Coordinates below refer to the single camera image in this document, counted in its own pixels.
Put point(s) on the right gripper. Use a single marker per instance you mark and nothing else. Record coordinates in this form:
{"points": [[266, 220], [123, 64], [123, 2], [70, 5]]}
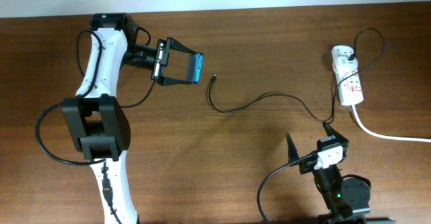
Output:
{"points": [[333, 134]]}

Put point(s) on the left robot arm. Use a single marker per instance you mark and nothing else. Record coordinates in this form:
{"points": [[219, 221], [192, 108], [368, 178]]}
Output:
{"points": [[95, 119]]}

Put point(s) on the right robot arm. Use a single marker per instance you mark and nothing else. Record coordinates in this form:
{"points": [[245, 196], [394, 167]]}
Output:
{"points": [[346, 197]]}

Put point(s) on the white power strip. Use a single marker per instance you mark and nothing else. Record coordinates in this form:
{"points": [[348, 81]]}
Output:
{"points": [[349, 87]]}

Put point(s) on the blue screen smartphone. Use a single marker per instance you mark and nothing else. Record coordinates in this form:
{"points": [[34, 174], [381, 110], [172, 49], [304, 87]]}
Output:
{"points": [[195, 62]]}

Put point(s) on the white USB charger plug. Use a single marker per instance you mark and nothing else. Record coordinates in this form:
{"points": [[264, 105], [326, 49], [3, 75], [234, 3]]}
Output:
{"points": [[343, 64]]}

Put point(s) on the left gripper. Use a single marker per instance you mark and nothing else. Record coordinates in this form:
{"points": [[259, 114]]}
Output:
{"points": [[172, 42]]}

